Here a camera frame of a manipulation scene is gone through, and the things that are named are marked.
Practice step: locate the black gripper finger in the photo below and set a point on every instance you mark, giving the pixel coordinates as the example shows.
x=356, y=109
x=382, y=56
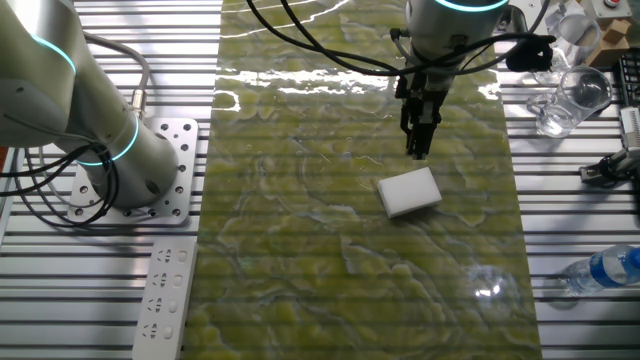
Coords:
x=407, y=131
x=421, y=142

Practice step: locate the water bottle blue cap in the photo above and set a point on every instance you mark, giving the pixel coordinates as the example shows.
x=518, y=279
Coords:
x=600, y=270

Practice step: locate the silver ribbed camera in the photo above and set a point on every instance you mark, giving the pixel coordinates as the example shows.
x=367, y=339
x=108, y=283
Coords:
x=631, y=125

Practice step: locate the wooden block puzzle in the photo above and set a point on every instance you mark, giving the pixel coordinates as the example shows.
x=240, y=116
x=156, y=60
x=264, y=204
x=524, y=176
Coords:
x=607, y=47

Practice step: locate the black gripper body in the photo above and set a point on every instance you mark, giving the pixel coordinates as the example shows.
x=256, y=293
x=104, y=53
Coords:
x=422, y=100

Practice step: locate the black keyboard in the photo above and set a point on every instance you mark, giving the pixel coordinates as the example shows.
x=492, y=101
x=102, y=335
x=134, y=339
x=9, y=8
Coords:
x=631, y=75

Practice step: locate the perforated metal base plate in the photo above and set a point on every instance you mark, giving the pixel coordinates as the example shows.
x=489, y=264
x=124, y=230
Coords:
x=185, y=150

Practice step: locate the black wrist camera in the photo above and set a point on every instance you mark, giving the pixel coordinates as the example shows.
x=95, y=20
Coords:
x=530, y=55

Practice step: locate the white sponge block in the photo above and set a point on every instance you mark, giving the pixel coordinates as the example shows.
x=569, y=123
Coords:
x=410, y=192

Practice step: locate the emergency stop button box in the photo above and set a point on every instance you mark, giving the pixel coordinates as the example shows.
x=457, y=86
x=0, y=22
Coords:
x=612, y=11

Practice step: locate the black clamp tool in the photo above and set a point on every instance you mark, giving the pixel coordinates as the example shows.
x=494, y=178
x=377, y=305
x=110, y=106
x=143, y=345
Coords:
x=622, y=161

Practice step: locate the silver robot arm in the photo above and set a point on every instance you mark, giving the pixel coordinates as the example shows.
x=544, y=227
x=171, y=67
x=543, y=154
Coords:
x=50, y=90

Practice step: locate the white power strip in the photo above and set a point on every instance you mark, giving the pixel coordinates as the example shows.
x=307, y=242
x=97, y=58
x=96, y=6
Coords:
x=165, y=300

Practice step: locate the green marble pattern mat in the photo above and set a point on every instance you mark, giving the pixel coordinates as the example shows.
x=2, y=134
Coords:
x=300, y=250

